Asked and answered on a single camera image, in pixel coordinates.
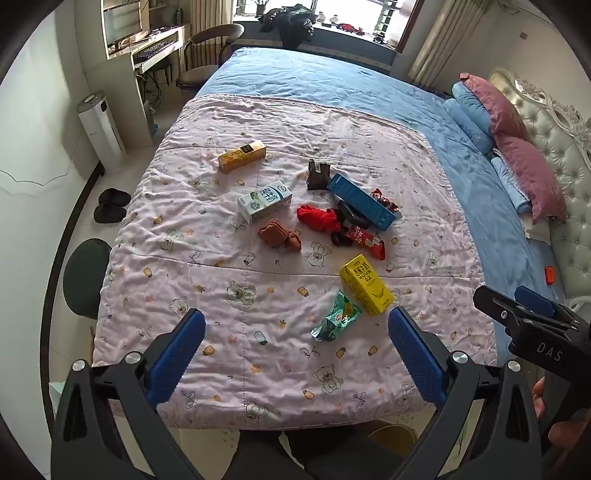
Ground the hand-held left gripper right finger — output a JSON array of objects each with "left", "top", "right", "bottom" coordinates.
[{"left": 388, "top": 305, "right": 543, "bottom": 480}]

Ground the white milk carton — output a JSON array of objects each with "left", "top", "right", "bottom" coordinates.
[{"left": 237, "top": 181, "right": 294, "bottom": 224}]

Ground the dark clothes pile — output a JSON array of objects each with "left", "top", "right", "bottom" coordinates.
[{"left": 259, "top": 4, "right": 319, "bottom": 49}]

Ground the blue rectangular box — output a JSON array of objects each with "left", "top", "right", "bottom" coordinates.
[{"left": 327, "top": 173, "right": 397, "bottom": 232}]

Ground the computer monitor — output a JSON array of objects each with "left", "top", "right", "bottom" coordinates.
[{"left": 102, "top": 4, "right": 144, "bottom": 47}]

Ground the yellow drink carton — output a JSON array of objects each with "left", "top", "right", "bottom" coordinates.
[{"left": 339, "top": 254, "right": 395, "bottom": 315}]

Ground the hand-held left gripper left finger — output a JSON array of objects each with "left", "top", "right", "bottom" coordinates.
[{"left": 50, "top": 308, "right": 208, "bottom": 480}]

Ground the black keyboard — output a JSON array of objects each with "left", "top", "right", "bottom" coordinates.
[{"left": 133, "top": 41, "right": 178, "bottom": 64}]

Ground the green snack wrapper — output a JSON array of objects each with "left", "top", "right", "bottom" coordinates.
[{"left": 310, "top": 290, "right": 363, "bottom": 343}]

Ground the person's right hand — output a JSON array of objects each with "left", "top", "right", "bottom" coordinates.
[{"left": 531, "top": 376, "right": 591, "bottom": 464}]

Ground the dark green round stool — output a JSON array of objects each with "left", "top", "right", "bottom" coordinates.
[{"left": 62, "top": 237, "right": 112, "bottom": 321}]

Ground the beige striped curtain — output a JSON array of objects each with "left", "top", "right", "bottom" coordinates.
[
  {"left": 409, "top": 0, "right": 490, "bottom": 86},
  {"left": 189, "top": 0, "right": 236, "bottom": 68}
]

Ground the orange rectangular box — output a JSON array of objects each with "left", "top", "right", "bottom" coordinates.
[{"left": 218, "top": 140, "right": 267, "bottom": 174}]

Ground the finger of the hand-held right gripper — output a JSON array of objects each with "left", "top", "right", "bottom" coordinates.
[
  {"left": 473, "top": 286, "right": 578, "bottom": 337},
  {"left": 515, "top": 285, "right": 578, "bottom": 329}
]

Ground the black slipper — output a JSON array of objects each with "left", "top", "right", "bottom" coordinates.
[
  {"left": 98, "top": 188, "right": 132, "bottom": 207},
  {"left": 93, "top": 205, "right": 127, "bottom": 224}
]

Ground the pink bear printed blanket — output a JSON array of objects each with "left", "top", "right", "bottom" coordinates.
[{"left": 90, "top": 95, "right": 499, "bottom": 432}]

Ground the red cloth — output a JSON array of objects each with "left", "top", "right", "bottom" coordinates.
[{"left": 296, "top": 205, "right": 342, "bottom": 236}]

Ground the blue pillow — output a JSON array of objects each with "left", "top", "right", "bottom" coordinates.
[
  {"left": 443, "top": 82, "right": 497, "bottom": 155},
  {"left": 489, "top": 156, "right": 532, "bottom": 215}
]

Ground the red crumpled snack wrapper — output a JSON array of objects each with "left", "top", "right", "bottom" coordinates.
[{"left": 370, "top": 188, "right": 402, "bottom": 220}]

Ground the white air purifier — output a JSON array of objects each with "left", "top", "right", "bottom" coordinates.
[{"left": 76, "top": 91, "right": 127, "bottom": 174}]

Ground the tufted grey headboard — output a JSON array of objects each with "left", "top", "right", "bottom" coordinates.
[{"left": 489, "top": 68, "right": 591, "bottom": 319}]

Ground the blue bedsheet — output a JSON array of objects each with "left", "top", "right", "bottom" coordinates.
[{"left": 191, "top": 46, "right": 568, "bottom": 315}]

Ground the pink pillow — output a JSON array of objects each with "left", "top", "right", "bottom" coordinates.
[
  {"left": 493, "top": 135, "right": 568, "bottom": 224},
  {"left": 459, "top": 73, "right": 529, "bottom": 139}
]

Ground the dark brown pouch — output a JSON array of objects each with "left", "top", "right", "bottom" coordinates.
[{"left": 305, "top": 159, "right": 332, "bottom": 191}]

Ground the yellow trash bin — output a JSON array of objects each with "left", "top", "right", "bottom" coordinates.
[{"left": 367, "top": 424, "right": 419, "bottom": 457}]

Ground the black cloth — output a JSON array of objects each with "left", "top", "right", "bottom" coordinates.
[{"left": 337, "top": 199, "right": 370, "bottom": 229}]

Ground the white computer desk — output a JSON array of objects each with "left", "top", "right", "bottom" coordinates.
[{"left": 99, "top": 0, "right": 192, "bottom": 148}]

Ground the red snack packet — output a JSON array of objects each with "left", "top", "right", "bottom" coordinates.
[{"left": 346, "top": 224, "right": 386, "bottom": 261}]

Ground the dark curved-back chair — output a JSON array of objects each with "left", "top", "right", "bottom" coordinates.
[{"left": 175, "top": 23, "right": 245, "bottom": 90}]

